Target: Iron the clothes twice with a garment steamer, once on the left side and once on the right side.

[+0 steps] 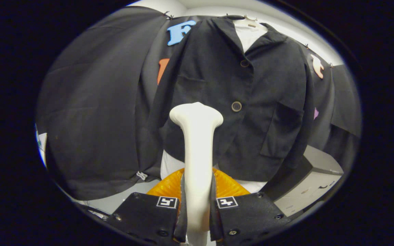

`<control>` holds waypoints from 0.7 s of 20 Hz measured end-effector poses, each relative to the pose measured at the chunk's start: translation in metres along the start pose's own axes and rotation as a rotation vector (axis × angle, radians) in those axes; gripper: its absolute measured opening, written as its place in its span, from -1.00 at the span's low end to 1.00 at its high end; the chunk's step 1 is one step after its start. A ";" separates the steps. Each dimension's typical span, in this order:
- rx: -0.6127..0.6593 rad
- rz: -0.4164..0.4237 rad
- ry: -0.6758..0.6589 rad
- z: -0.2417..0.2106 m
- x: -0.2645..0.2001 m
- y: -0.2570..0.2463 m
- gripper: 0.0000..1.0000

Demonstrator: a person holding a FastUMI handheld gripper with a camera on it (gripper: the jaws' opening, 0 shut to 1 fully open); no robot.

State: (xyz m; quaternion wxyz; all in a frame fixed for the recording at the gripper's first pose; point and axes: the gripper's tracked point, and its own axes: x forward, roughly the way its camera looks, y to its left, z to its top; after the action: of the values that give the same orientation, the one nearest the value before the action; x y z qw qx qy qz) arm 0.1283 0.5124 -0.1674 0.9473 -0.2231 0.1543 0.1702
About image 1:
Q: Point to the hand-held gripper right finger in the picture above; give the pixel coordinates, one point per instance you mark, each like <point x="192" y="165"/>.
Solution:
<point x="214" y="222"/>

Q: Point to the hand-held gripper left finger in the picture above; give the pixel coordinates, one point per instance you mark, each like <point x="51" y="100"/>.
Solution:
<point x="182" y="222"/>

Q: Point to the white garment steamer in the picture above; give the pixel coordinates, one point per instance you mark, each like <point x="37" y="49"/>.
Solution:
<point x="197" y="143"/>

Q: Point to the black suit jacket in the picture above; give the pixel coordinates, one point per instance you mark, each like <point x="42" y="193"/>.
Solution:
<point x="217" y="78"/>

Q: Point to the white clothes hanger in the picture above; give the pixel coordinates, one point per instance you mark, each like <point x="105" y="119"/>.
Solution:
<point x="251" y="23"/>

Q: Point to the white cloth tie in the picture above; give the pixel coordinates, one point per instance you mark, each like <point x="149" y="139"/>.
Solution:
<point x="142" y="175"/>

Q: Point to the grey cabinet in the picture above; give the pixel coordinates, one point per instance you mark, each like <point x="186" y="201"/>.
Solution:
<point x="320" y="160"/>

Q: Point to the black backdrop cloth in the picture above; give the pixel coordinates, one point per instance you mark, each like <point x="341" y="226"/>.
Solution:
<point x="91" y="119"/>

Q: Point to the white board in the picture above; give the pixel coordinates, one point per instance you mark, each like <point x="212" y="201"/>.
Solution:
<point x="42" y="147"/>

